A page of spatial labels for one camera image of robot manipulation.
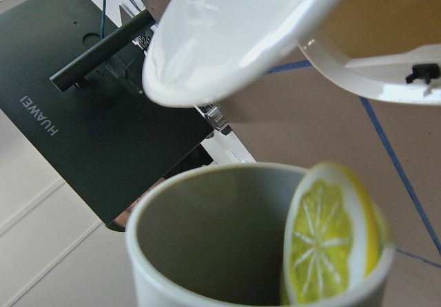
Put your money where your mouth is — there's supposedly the black Huawei monitor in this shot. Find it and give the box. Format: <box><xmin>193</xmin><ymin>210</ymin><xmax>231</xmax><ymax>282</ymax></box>
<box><xmin>1</xmin><ymin>0</ymin><xmax>212</xmax><ymax>224</ymax></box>

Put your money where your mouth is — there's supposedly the white mug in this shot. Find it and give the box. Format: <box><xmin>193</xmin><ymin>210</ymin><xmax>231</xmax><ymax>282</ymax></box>
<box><xmin>126</xmin><ymin>162</ymin><xmax>394</xmax><ymax>306</ymax></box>

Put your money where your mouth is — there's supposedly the lemon slice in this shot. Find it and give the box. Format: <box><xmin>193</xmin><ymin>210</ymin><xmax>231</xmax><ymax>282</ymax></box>
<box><xmin>281</xmin><ymin>162</ymin><xmax>382</xmax><ymax>304</ymax></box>

